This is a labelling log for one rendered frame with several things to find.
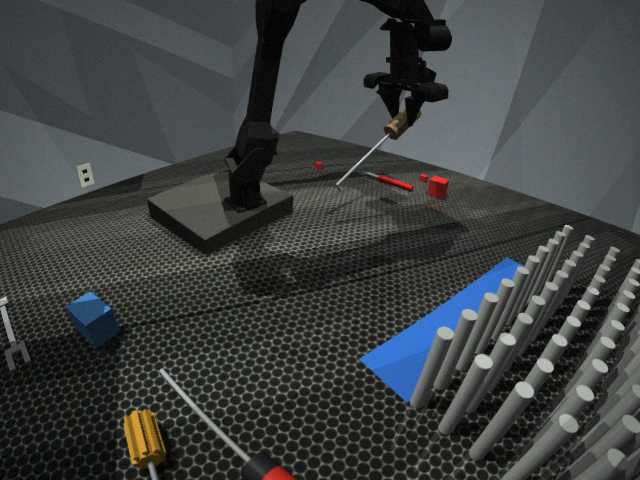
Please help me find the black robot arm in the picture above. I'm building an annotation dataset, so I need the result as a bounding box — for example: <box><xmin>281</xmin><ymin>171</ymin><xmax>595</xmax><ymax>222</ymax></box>
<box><xmin>223</xmin><ymin>0</ymin><xmax>452</xmax><ymax>213</ymax></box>

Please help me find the red-handled screwdriver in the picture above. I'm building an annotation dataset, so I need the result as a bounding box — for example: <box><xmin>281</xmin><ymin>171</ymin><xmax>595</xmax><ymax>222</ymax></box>
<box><xmin>159</xmin><ymin>369</ymin><xmax>297</xmax><ymax>480</ymax></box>
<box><xmin>364</xmin><ymin>172</ymin><xmax>414</xmax><ymax>192</ymax></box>

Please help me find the brown-handled metal rod tool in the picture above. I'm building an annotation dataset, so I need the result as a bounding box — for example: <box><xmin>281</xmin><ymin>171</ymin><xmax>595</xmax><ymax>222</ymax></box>
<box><xmin>336</xmin><ymin>107</ymin><xmax>409</xmax><ymax>192</ymax></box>

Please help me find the blue cube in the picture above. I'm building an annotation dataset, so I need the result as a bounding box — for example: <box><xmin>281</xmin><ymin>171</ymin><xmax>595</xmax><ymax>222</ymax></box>
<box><xmin>66</xmin><ymin>292</ymin><xmax>120</xmax><ymax>348</ymax></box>

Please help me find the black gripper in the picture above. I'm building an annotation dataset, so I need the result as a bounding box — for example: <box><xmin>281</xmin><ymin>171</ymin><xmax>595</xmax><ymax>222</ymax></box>
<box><xmin>363</xmin><ymin>52</ymin><xmax>449</xmax><ymax>127</ymax></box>

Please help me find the blue tape strip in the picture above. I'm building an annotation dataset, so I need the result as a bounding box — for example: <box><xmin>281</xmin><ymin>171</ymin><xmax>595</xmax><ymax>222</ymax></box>
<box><xmin>359</xmin><ymin>258</ymin><xmax>522</xmax><ymax>403</ymax></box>

